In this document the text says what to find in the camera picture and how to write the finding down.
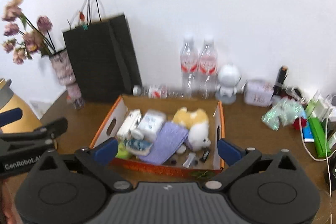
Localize dark slim bottle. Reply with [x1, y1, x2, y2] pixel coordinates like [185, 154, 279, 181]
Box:
[273, 66, 289, 97]

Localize red artificial flower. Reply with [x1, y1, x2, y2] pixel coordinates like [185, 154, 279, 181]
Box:
[293, 118, 308, 130]

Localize blue and white packet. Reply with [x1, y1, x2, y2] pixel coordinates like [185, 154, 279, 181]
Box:
[302, 111, 314, 142]

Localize purple mottled vase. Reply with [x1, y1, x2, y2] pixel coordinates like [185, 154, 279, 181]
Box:
[50, 49, 86, 110]

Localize long green box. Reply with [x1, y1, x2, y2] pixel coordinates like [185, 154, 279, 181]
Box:
[307, 114, 331, 159]

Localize yellow chair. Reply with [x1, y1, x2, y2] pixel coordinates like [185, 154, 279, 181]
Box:
[0, 78, 44, 134]

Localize translucent white box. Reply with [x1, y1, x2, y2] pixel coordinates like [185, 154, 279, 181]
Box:
[244, 79, 275, 106]

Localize black paper bag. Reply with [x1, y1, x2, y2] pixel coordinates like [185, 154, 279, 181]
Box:
[62, 0, 142, 103]

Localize crumpled plastic wrap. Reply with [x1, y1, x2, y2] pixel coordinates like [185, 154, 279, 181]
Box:
[262, 98, 305, 131]

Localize translucent cotton swab box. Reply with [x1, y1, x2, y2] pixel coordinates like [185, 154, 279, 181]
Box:
[130, 109, 167, 142]

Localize white and yellow plush toy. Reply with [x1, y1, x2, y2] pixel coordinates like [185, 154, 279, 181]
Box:
[172, 107, 212, 155]

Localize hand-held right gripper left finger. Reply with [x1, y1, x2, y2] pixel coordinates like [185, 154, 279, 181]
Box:
[33, 137, 132, 192]

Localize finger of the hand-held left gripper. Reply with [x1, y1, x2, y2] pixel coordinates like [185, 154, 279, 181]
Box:
[0, 117, 68, 147]
[0, 107, 23, 126]

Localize red cardboard box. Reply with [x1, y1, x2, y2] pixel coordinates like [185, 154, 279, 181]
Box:
[89, 94, 225, 178]

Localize white charger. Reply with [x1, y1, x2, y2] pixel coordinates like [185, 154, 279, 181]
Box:
[312, 98, 336, 120]

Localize person's left hand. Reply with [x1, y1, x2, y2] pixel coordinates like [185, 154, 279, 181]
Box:
[0, 179, 23, 224]

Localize clear water bottle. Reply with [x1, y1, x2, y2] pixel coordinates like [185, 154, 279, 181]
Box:
[133, 84, 192, 99]
[198, 35, 219, 99]
[180, 34, 199, 97]

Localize white folding device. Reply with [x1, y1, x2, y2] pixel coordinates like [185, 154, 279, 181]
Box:
[116, 109, 144, 140]

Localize white robot toy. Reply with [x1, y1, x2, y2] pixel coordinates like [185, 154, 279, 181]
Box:
[215, 63, 243, 104]

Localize small black object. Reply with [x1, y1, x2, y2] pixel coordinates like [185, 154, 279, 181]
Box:
[199, 150, 211, 163]

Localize purple cloth pouch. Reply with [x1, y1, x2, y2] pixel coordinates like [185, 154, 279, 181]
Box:
[138, 122, 190, 165]

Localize small yellow-green box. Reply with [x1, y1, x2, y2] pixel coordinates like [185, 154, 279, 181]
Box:
[115, 143, 133, 160]

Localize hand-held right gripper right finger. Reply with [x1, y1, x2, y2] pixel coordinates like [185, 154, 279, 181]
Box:
[202, 137, 305, 191]

